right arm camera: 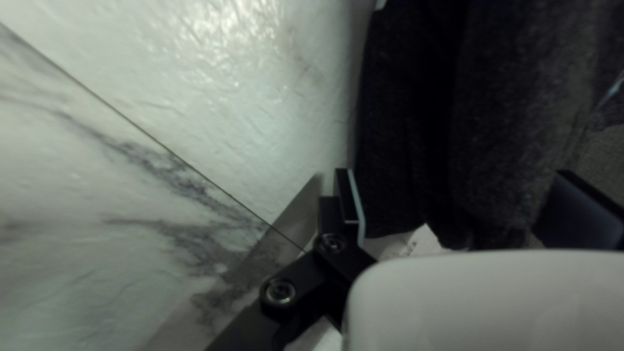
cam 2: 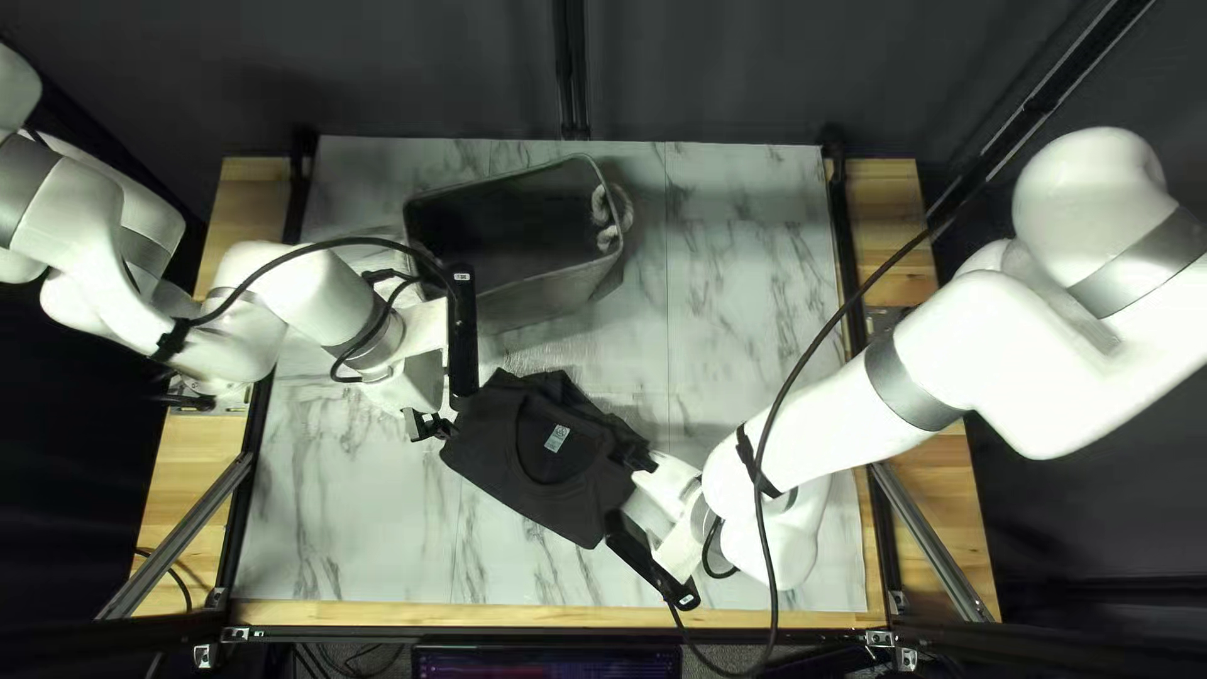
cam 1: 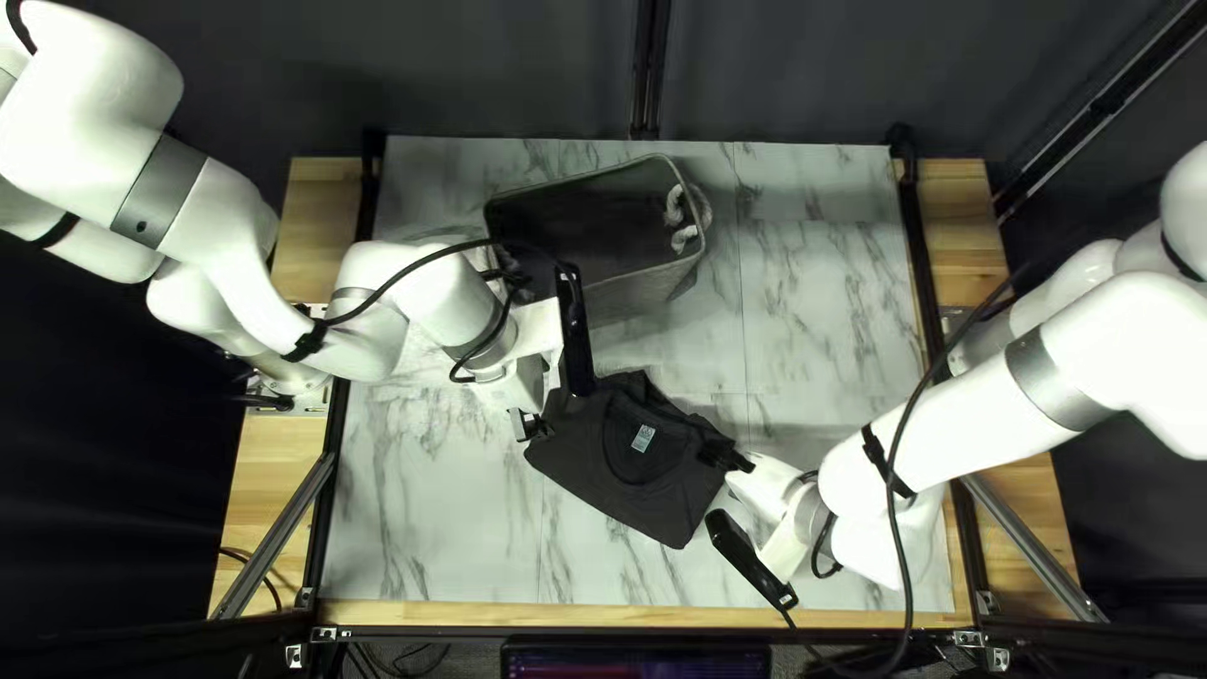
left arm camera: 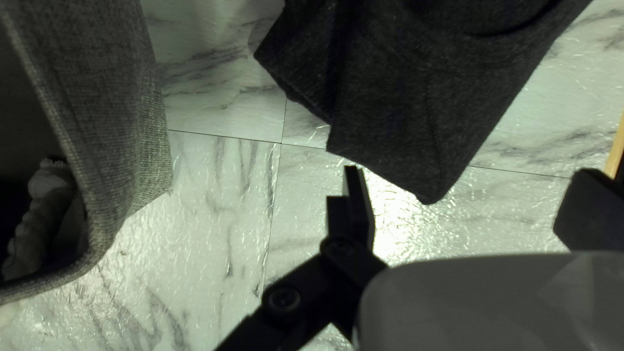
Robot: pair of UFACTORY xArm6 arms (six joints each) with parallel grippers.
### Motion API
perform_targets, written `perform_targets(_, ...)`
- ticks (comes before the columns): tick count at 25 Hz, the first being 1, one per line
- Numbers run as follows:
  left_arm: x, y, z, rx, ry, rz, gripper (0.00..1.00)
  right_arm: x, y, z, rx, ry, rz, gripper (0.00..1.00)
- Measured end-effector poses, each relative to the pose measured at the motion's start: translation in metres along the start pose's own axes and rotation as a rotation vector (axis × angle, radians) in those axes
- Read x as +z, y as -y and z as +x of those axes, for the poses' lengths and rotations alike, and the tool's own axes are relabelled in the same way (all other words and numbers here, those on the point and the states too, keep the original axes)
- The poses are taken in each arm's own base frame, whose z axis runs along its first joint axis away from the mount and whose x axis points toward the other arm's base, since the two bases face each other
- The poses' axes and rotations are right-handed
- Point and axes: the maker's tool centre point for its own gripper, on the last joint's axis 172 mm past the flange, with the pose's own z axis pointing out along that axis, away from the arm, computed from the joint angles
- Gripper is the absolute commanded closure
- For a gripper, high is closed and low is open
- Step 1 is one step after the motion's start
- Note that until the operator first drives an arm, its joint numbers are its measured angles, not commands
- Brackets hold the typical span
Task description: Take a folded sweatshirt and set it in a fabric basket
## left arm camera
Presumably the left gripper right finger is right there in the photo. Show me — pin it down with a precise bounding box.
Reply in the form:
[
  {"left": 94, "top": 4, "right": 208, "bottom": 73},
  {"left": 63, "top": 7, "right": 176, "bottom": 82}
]
[{"left": 553, "top": 168, "right": 624, "bottom": 253}]

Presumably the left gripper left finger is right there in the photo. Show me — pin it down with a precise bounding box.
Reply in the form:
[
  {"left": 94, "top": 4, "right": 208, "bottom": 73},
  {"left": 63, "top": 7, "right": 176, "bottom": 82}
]
[{"left": 214, "top": 165, "right": 389, "bottom": 351}]

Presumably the black sweatshirt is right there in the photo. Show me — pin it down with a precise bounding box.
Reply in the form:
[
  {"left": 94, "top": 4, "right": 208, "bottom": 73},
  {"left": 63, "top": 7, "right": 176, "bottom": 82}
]
[{"left": 253, "top": 0, "right": 594, "bottom": 206}]

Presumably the grey fabric basket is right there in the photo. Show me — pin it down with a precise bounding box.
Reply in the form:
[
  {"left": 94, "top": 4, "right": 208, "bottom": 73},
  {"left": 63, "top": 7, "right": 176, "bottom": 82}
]
[{"left": 0, "top": 0, "right": 175, "bottom": 306}]

